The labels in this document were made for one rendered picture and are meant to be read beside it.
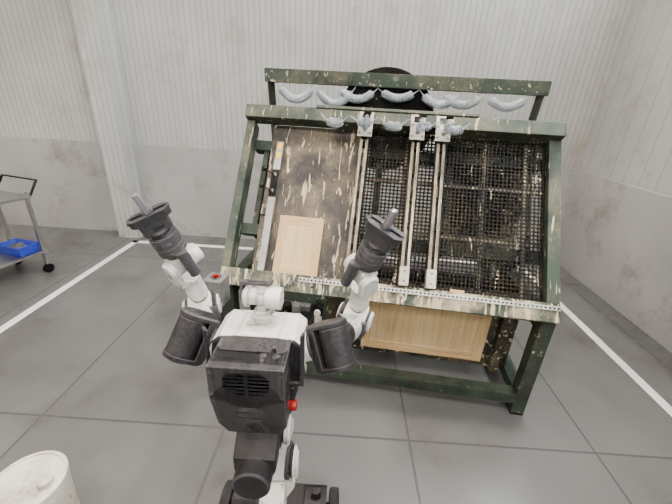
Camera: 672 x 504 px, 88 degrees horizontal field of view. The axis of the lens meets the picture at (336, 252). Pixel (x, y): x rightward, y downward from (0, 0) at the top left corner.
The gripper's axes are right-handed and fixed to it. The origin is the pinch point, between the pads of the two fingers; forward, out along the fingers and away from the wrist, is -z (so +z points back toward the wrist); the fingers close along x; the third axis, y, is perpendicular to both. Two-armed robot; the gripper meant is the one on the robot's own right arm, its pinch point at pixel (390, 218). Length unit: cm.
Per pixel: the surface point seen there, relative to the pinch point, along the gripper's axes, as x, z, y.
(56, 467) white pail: 66, 161, -81
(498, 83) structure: 27, -10, 226
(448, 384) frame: -71, 149, 99
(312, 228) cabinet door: 66, 97, 88
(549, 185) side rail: -43, 22, 178
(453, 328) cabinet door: -51, 124, 123
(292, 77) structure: 162, 40, 158
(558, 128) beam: -26, -6, 198
